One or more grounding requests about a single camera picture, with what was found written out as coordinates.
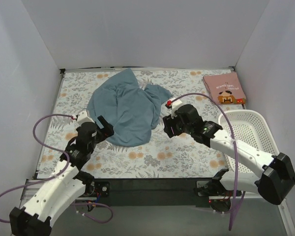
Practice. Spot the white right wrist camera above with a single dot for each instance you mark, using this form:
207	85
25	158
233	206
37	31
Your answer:
173	106

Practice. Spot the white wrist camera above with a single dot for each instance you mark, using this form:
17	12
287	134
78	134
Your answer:
82	117
173	106

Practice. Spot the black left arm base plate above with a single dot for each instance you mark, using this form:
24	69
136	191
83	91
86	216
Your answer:
97	190

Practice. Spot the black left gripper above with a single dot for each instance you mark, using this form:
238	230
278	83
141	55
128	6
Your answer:
104	128

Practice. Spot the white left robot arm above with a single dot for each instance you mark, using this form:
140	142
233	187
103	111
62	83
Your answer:
67	181

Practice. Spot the floral table mat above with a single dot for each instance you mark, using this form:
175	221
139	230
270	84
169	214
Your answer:
164	157

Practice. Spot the blue t shirt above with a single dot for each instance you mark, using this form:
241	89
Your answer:
132	111

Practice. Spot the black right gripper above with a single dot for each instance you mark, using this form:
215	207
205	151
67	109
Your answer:
169	127

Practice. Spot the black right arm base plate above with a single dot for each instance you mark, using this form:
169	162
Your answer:
218	198

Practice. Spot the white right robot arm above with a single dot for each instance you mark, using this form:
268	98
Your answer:
272	176

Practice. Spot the folded pink t shirt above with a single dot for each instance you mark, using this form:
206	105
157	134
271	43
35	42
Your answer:
225	88

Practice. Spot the white perforated plastic basket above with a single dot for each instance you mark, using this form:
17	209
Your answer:
247	142

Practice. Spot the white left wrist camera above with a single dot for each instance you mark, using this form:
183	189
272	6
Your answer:
82	117

